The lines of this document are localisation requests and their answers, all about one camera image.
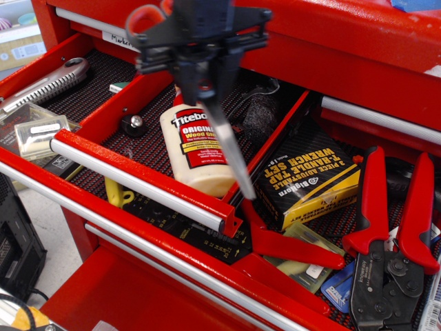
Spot black foam roller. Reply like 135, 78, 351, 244
242, 89, 278, 146

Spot blue drill bit card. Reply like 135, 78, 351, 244
320, 262, 354, 314

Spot red wide open drawer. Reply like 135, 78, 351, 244
1, 32, 440, 330

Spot black yellow tap wrench box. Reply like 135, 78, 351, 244
255, 117, 360, 231

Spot white green small block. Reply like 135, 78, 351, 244
109, 82, 130, 94

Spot silver toothed metal tool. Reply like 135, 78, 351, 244
1, 57, 90, 120

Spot clear plastic bit case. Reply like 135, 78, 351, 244
264, 223, 345, 293

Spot white label on drawer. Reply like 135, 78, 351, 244
102, 31, 139, 52

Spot Titebond wood glue bottle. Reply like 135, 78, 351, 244
160, 87, 236, 198

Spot clear plastic parts case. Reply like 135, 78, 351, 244
1, 103, 81, 161

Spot yellow handled tool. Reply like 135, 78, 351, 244
104, 177, 134, 208

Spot red small open drawer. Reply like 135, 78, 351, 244
50, 82, 309, 237

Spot black yellow small box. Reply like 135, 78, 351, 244
43, 154, 83, 181

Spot red thin-handled pliers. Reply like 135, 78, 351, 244
240, 199, 345, 270

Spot red tool chest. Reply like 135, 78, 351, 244
30, 0, 441, 331

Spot red handled crimping pliers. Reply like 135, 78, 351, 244
341, 146, 441, 331

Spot red grey handled scissors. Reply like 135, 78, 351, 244
125, 11, 256, 199

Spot black knob with steel ball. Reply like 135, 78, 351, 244
121, 114, 148, 138

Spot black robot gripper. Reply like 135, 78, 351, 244
134, 1, 272, 106

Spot black wire gauge plate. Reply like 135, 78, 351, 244
123, 191, 252, 265

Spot black electronic box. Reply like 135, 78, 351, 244
1, 174, 47, 301

